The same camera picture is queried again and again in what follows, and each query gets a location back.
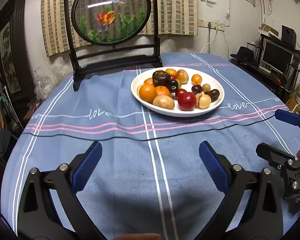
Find dark brown mangosteen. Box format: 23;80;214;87
204;89;220;102
152;70;171;87

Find small yellow fruit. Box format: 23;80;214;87
202;83;211;93

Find small orange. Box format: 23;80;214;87
191;74;203;85

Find pale yellow potato-like fruit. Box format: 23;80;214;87
176;69;189;84

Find tan fruit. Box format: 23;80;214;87
152;95;174;110
195;93;212;109

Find dark red plum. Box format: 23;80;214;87
167;79;179;93

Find black desk shelf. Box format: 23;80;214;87
230;34;300;101

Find computer monitor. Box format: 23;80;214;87
261;40;293;75

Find black speaker box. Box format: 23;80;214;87
281;25;296;48

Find tan fruit on plate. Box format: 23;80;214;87
195;93;212;109

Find white oval plate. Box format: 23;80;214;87
130;67;225;118

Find large red plum on plate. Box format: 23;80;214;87
178;92;196;111

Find blue striped tablecloth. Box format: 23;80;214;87
1;53;300;239

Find dark framed picture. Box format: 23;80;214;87
0;0;35;99

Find beige checked curtain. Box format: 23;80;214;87
40;0;198;56

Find round goldfish screen black stand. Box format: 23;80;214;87
64;0;162;91

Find wall power sockets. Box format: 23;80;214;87
198;20;225;31

